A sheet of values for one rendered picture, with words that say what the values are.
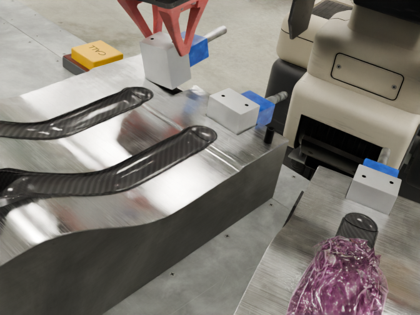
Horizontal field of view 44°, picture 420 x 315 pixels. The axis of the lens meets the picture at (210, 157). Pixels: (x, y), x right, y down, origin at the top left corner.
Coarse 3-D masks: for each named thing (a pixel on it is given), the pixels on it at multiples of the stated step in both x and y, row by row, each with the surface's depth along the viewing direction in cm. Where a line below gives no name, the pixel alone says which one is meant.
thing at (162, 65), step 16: (160, 32) 66; (208, 32) 70; (224, 32) 72; (144, 48) 65; (160, 48) 62; (192, 48) 66; (144, 64) 66; (160, 64) 64; (176, 64) 64; (192, 64) 67; (160, 80) 66; (176, 80) 65
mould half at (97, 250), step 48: (48, 96) 62; (96, 96) 63; (192, 96) 66; (0, 144) 48; (48, 144) 53; (96, 144) 56; (144, 144) 57; (240, 144) 58; (144, 192) 51; (192, 192) 51; (240, 192) 58; (0, 240) 36; (48, 240) 37; (96, 240) 42; (144, 240) 47; (192, 240) 55; (0, 288) 36; (48, 288) 40; (96, 288) 45
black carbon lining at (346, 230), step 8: (352, 216) 57; (360, 216) 57; (344, 224) 56; (352, 224) 56; (360, 224) 56; (368, 224) 56; (336, 232) 54; (344, 232) 55; (352, 232) 55; (360, 232) 56; (368, 232) 56; (376, 232) 55; (368, 240) 55
